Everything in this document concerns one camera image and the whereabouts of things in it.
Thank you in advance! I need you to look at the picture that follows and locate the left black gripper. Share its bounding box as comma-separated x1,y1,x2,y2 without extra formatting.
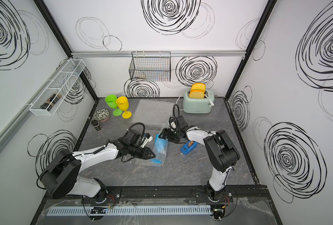
129,145,157,159

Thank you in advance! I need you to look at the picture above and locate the blue plastic wine glass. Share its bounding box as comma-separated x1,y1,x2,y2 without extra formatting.
151,137,168,167

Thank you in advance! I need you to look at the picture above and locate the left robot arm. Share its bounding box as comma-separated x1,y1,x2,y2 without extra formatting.
38,129,156,204

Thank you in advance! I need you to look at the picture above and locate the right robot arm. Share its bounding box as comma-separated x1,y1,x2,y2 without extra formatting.
159,116,240,202

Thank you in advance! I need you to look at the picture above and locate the yellow plastic wine glass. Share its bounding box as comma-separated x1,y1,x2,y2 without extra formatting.
116,96,132,119

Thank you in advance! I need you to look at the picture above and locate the green plastic wine glass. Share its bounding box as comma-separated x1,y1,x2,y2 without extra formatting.
105,94,122,116

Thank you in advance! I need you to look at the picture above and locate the blue tape dispenser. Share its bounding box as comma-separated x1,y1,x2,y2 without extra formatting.
180,141,198,155

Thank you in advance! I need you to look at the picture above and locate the mint green toaster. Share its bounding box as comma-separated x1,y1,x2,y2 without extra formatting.
182,89,215,114

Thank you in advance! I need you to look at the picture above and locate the front toast slice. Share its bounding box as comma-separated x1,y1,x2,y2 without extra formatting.
189,90,205,99

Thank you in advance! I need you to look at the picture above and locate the toast slice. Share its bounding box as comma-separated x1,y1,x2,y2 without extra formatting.
189,90,205,99
190,83,206,92

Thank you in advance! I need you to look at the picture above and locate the back toast slice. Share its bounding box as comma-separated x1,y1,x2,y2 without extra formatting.
190,83,206,92

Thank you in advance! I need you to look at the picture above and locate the patterned small bowl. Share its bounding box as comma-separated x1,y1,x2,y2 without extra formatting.
93,109,110,122

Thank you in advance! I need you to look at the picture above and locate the dark spice bottle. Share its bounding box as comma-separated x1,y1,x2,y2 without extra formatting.
91,120,102,132

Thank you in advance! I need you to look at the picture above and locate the dark bottle in shelf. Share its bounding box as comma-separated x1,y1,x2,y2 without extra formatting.
40,93,62,111

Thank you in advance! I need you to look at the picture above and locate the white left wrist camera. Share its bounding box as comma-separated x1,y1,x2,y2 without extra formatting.
141,133,153,148

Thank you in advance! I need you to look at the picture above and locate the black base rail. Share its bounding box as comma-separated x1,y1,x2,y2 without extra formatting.
42,185,270,203

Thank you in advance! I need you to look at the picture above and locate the black wire basket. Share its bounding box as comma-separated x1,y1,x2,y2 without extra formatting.
129,51,172,82

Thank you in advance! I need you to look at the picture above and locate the white slotted cable duct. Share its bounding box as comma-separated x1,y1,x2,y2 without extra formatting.
46,205,212,217

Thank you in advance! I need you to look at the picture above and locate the white wire shelf basket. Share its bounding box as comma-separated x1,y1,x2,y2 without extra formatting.
29,59,86,116

